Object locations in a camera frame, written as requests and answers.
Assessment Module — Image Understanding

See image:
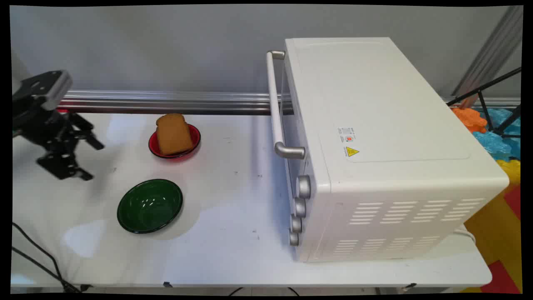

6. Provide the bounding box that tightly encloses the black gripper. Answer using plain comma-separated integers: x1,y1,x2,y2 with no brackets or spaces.
12,98,105,181

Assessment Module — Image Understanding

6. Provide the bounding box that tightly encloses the white silver oven door handle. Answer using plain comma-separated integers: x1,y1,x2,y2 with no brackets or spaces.
266,50,306,160

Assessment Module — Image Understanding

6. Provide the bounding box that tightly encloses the dark green bowl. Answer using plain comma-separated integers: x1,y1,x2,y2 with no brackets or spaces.
117,179,184,234

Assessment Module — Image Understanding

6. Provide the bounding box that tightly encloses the brown bread slice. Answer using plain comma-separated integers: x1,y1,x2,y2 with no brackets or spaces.
155,113,194,156

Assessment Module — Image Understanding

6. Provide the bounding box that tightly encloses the red bowl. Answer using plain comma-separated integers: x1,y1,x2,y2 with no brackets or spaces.
148,123,202,160

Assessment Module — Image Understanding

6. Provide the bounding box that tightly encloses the oven warning label sticker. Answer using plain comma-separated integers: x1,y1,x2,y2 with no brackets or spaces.
337,126,360,158

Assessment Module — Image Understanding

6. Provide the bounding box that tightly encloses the white toaster oven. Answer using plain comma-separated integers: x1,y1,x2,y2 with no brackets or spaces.
280,37,510,264

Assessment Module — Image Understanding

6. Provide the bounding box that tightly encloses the orange foam mat piece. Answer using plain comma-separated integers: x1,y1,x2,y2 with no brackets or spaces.
451,107,488,134

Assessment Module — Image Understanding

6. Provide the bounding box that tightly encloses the black tripod stand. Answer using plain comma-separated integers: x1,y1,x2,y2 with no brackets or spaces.
446,67,522,139

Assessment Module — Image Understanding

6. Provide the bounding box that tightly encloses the blue foam mat piece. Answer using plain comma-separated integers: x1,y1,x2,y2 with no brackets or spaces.
472,108,522,161

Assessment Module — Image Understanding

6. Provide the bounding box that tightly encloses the yellow foam mat piece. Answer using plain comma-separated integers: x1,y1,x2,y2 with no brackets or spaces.
495,159,522,185

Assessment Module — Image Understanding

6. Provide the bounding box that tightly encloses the silver black wrist camera box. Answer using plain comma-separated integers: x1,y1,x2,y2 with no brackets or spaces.
12,70,74,111

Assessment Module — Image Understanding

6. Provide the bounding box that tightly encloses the aluminium frame rail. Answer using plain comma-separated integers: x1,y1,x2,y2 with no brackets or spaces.
58,90,522,116

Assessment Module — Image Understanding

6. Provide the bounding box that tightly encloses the black cable with metal connector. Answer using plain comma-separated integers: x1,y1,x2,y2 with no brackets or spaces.
12,222,69,292

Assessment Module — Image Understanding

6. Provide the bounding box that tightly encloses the black cable under table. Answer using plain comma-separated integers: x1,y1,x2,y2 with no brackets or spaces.
227,287,301,297

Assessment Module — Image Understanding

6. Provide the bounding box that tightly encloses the white oven power cord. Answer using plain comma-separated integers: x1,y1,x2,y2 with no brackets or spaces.
453,226,477,245

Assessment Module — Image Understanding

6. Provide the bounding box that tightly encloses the aluminium frame post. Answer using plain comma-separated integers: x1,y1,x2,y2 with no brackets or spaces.
451,6,523,110

